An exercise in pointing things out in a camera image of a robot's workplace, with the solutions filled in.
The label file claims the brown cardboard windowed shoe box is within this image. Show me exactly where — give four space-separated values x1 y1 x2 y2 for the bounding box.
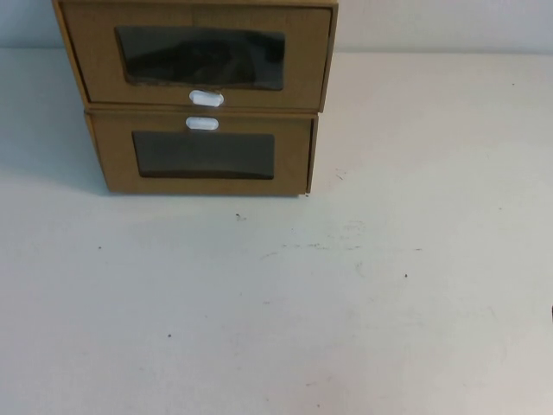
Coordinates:
51 0 340 115
84 107 320 196

